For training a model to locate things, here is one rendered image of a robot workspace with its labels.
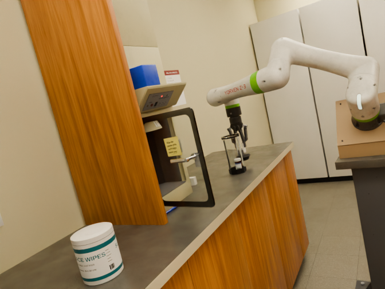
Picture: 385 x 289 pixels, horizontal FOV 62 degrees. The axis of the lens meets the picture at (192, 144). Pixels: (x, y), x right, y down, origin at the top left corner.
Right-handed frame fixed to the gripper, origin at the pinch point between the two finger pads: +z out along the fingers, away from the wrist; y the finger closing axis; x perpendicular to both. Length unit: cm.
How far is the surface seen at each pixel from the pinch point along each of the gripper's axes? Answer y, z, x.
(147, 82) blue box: 2, -48, 75
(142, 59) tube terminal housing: 13, -59, 61
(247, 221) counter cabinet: -15, 28, 45
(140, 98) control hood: 6, -42, 78
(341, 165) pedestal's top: -57, 13, 13
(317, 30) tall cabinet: -23, -81, -234
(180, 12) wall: 57, -109, -64
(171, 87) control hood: 2, -44, 59
